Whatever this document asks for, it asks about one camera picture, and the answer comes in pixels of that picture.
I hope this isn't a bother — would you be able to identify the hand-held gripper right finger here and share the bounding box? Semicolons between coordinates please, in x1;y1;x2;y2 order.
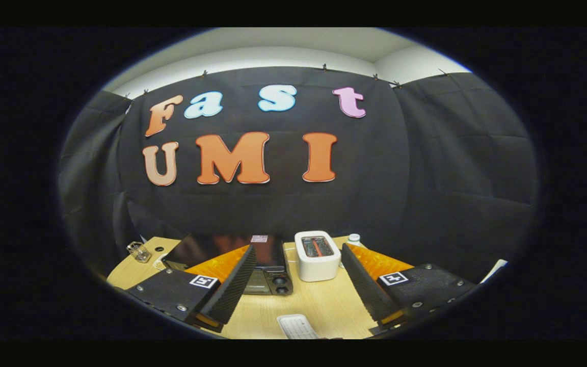
341;243;478;335

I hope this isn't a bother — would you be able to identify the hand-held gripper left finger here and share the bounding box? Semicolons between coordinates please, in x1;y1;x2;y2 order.
124;244;257;334

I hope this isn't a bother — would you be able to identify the black toaster oven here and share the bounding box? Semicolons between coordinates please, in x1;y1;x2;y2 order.
161;234;294;296

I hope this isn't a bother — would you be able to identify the white pop-up toaster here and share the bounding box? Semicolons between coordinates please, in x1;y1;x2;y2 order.
294;230;341;282

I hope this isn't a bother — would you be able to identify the white ribbed tray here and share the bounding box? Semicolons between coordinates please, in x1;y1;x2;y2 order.
277;314;321;340

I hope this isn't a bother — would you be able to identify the clear glass utensil holder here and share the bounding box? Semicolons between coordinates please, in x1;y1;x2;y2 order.
126;241;152;264

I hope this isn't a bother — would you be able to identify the white flat board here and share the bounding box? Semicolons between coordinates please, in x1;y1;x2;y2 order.
479;259;508;284

